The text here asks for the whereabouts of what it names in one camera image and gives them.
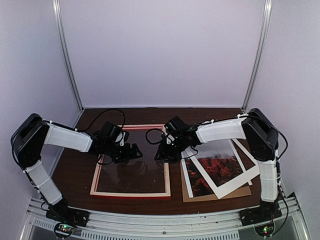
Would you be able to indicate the white photo mat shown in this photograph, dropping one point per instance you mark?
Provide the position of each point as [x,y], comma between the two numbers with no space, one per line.
[251,171]

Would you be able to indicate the aluminium front rail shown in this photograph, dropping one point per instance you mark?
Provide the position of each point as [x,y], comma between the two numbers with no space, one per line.
[223,225]

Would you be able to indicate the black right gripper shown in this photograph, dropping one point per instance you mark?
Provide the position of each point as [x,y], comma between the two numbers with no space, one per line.
[165,153]

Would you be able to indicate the right round led board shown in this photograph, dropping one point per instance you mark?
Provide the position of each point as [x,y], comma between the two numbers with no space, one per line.
[264,230]

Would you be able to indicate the red forest photo print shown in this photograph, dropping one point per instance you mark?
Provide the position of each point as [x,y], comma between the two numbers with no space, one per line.
[220,161]

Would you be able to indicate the left round led board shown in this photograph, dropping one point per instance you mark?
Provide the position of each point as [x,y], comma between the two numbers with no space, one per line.
[63,230]

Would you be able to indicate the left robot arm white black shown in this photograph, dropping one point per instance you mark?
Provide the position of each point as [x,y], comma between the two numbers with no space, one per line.
[37,135]

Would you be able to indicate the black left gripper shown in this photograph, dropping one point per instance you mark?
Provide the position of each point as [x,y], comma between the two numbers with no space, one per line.
[127,155]

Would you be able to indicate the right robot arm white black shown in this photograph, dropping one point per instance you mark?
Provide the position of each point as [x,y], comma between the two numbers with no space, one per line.
[254,127]

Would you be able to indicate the aluminium corner post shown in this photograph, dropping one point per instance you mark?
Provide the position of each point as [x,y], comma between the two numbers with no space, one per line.
[65,53]
[264,30]

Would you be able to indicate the left aluminium corner post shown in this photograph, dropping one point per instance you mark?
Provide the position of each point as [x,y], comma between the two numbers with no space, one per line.
[65,53]

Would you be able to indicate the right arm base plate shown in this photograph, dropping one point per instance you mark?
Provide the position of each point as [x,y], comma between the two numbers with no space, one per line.
[252,216]

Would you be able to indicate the round led board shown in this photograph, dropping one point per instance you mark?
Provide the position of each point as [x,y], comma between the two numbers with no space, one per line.
[264,230]
[63,230]

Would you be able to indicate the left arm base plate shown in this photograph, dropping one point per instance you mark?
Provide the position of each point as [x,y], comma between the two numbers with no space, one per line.
[71,216]

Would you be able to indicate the brown backing board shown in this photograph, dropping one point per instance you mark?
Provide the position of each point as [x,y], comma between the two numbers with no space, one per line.
[240,193]

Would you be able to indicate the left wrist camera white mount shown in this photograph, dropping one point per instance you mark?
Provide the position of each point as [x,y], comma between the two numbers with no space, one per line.
[122,138]

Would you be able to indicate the clear acrylic sheet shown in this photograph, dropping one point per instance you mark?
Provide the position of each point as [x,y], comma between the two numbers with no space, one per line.
[137,176]

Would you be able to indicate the red wooden picture frame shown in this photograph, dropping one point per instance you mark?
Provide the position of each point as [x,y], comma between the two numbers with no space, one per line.
[153,136]

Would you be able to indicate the right aluminium corner post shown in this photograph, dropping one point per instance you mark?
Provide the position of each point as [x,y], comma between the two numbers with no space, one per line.
[264,30]

